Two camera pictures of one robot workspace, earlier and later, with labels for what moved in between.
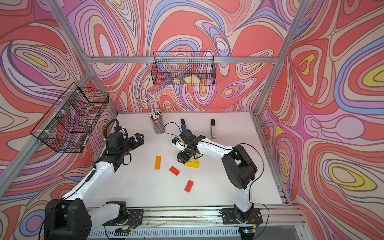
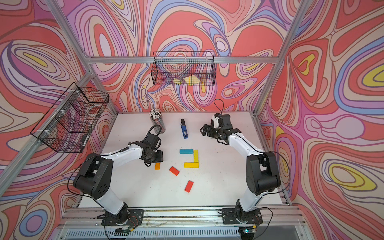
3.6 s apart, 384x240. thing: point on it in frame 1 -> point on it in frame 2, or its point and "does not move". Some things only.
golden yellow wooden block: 191,164 does not move
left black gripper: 139,141 -> 160,159
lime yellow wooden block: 197,160 does not move
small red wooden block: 174,171 does not move
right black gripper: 183,158 -> 210,128
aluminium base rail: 280,222 does not move
